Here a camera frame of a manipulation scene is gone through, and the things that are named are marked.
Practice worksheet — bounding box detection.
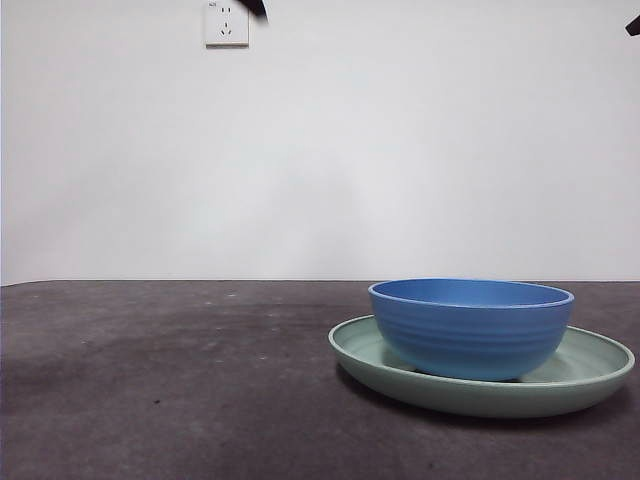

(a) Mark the blue ribbed bowl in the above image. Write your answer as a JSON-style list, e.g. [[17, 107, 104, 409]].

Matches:
[[367, 277, 576, 382]]

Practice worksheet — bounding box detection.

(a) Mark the pale green round plate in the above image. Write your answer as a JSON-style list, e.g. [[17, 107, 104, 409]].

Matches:
[[327, 314, 637, 419]]

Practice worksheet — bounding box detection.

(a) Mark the white wall socket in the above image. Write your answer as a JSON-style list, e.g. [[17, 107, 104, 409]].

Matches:
[[204, 0, 250, 50]]

